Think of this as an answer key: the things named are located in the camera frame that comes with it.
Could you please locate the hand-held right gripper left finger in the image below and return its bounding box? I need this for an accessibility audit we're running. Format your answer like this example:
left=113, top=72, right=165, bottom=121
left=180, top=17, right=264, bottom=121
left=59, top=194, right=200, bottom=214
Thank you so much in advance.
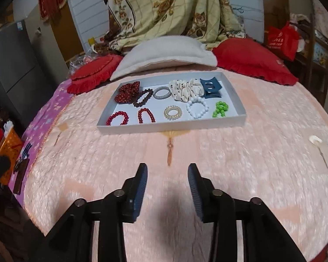
left=45, top=163, right=148, bottom=262

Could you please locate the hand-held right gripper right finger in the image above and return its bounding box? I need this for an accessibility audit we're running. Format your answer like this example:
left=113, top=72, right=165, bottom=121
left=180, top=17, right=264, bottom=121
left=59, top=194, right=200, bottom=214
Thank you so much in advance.
left=187, top=163, right=308, bottom=262

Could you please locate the red small bead bracelet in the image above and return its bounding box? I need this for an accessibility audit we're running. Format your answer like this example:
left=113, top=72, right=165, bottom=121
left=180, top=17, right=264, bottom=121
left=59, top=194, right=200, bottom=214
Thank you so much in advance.
left=138, top=108, right=156, bottom=123

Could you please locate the white bead bracelet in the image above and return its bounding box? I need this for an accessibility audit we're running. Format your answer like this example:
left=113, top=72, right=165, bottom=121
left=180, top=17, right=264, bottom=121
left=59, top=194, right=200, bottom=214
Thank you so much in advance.
left=186, top=100, right=209, bottom=119

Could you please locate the red glossy bead bracelet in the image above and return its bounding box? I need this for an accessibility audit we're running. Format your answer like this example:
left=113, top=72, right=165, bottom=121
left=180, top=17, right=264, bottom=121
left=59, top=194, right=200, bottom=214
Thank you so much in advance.
left=106, top=110, right=130, bottom=126

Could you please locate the gold coil hair tie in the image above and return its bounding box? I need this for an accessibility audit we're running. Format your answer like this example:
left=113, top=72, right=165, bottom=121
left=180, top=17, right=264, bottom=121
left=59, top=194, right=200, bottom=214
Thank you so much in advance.
left=164, top=105, right=183, bottom=121

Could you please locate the green bead bracelet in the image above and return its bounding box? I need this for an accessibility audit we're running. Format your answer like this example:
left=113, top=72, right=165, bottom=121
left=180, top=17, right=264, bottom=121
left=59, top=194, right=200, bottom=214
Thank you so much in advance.
left=212, top=101, right=229, bottom=118

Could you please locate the white shallow tray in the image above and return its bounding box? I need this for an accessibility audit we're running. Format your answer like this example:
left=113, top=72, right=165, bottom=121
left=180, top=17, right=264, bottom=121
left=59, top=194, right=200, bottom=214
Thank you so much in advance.
left=96, top=72, right=247, bottom=135

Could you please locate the grey coil hair tie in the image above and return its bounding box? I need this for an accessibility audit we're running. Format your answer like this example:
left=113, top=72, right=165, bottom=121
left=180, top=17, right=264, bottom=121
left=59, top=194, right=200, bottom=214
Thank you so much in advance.
left=152, top=86, right=172, bottom=101

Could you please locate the dark maroon bead bracelet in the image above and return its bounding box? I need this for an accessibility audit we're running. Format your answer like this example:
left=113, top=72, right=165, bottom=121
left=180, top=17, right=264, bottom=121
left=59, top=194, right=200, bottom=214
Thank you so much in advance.
left=133, top=88, right=154, bottom=108

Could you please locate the white cherry print scrunchie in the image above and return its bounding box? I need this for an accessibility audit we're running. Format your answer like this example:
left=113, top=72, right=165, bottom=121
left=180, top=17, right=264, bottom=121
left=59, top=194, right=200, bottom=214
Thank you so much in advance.
left=169, top=78, right=203, bottom=101

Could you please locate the pink plush blanket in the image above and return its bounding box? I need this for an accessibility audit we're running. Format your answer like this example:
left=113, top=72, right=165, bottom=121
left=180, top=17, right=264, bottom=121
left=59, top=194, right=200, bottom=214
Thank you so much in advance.
left=23, top=68, right=328, bottom=262

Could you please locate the red polka dot scrunchie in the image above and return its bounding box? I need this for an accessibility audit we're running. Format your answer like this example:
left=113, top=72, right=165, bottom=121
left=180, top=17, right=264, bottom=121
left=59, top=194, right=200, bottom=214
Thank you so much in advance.
left=114, top=81, right=140, bottom=104

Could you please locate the blue hair claw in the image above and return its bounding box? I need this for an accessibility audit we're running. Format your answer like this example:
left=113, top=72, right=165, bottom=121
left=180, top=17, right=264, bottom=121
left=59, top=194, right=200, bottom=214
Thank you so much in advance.
left=199, top=77, right=223, bottom=99

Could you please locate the purple printed bed sheet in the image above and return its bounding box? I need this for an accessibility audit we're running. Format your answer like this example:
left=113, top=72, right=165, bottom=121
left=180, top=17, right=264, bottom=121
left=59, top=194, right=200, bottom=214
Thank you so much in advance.
left=8, top=82, right=74, bottom=194

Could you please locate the red ruffled pillow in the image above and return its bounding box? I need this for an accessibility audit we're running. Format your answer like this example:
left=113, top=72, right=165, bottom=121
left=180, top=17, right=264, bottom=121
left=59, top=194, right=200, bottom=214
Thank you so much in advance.
left=212, top=38, right=300, bottom=86
left=67, top=54, right=124, bottom=95

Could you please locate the orange plastic basket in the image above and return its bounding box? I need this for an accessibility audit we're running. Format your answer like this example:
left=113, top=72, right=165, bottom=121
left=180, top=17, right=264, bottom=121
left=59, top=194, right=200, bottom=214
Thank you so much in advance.
left=0, top=127, right=24, bottom=164

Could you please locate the clear plastic bag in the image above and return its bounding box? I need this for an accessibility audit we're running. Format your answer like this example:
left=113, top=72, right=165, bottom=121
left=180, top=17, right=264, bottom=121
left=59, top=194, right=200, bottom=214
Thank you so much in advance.
left=70, top=56, right=99, bottom=74

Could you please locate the cream pillow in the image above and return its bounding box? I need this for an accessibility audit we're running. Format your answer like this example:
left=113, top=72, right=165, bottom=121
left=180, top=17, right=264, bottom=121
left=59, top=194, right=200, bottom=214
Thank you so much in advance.
left=109, top=35, right=218, bottom=81

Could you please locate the red shopping bag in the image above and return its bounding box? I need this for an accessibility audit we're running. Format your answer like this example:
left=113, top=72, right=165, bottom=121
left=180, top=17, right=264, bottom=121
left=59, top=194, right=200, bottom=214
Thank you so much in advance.
left=266, top=22, right=301, bottom=62

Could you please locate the wooden shelf rack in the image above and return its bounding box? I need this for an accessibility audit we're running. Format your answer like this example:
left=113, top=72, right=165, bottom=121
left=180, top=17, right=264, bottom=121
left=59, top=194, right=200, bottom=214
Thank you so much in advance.
left=298, top=14, right=328, bottom=107

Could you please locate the wooden door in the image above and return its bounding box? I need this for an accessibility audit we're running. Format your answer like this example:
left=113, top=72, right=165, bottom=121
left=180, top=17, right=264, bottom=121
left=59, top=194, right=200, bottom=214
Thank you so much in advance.
left=51, top=0, right=85, bottom=63

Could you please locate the grey refrigerator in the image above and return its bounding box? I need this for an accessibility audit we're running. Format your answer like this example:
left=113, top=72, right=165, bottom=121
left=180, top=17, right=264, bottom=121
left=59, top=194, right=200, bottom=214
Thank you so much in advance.
left=0, top=19, right=62, bottom=123

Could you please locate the floral quilted blanket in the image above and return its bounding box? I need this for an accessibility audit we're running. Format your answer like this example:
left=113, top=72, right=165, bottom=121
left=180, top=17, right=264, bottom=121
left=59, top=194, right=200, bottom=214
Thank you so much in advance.
left=100, top=0, right=248, bottom=55

